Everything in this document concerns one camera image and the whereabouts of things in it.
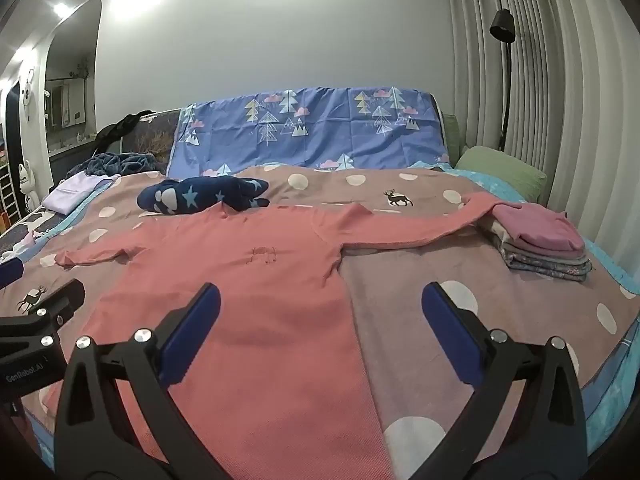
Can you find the mauve polka dot blanket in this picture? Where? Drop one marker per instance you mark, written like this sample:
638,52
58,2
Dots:
425,270

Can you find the white pleated curtain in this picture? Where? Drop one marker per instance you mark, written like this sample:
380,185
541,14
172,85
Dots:
550,85

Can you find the white cat figure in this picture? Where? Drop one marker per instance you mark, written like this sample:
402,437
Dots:
27,185

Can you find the lavender folded cloth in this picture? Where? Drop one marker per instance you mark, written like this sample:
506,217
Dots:
75,190

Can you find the arched wall mirror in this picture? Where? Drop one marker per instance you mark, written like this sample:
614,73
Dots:
72,75

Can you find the pink folded garment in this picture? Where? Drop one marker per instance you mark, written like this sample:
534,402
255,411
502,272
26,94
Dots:
540,227

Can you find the dark patterned headboard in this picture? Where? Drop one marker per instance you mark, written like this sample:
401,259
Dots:
160,135

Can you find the navy star-print garment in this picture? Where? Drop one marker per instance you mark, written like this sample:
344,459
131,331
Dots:
200,195

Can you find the grey floral folded garment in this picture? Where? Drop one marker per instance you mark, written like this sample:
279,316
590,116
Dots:
545,265

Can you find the white bear wall decoration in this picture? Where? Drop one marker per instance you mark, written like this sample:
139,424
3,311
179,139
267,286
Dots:
27,92

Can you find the green pillow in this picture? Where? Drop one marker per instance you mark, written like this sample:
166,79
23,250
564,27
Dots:
454,135
500,170

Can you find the blue tree-print sheet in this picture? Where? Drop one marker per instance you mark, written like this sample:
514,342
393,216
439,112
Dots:
325,135

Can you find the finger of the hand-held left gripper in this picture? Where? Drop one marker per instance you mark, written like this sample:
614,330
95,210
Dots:
10,272
60,301

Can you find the black floor lamp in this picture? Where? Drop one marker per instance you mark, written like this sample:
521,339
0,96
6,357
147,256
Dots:
506,85

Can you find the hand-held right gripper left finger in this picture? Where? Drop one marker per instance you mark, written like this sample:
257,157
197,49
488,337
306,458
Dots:
192,330

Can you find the wooden shelf rack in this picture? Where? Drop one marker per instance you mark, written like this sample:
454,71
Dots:
6,185

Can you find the black garment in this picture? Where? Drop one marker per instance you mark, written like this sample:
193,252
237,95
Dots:
120,125

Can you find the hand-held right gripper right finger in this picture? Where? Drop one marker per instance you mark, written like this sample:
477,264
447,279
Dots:
447,330

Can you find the dark blue fuzzy blanket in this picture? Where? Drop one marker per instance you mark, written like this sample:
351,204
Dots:
120,162

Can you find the pink long-sleeve shirt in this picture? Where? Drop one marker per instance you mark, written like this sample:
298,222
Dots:
260,310

